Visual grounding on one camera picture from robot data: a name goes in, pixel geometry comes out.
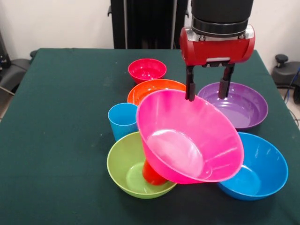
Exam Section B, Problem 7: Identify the purple bowl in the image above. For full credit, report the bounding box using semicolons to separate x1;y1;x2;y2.
197;82;269;132

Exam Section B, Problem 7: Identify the blue cup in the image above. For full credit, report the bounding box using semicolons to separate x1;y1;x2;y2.
107;103;139;141

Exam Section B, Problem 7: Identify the green bowl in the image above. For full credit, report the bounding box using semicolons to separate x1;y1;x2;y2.
106;131;178;200

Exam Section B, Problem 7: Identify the orange bowl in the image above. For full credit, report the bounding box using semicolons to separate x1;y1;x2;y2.
127;79;188;106

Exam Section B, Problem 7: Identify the large magenta bowl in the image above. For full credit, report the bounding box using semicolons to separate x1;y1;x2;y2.
135;89;245;185

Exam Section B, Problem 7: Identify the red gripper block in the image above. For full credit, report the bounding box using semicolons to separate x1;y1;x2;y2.
179;24;256;102

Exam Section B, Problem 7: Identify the small pink bowl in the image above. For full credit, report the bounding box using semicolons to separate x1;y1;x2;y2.
127;58;167;84

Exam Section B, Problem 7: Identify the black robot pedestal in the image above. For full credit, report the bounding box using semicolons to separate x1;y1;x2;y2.
107;0;193;50

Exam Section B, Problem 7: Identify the black chair base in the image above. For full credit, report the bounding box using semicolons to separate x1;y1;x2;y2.
0;30;38;94
271;54;300;89

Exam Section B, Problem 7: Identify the dark green table cloth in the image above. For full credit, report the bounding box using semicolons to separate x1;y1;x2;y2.
0;48;300;225

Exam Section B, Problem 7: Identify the red cup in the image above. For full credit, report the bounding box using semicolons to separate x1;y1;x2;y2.
142;160;167;186

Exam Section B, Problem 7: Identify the blue bowl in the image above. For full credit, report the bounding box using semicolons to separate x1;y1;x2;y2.
217;132;289;201

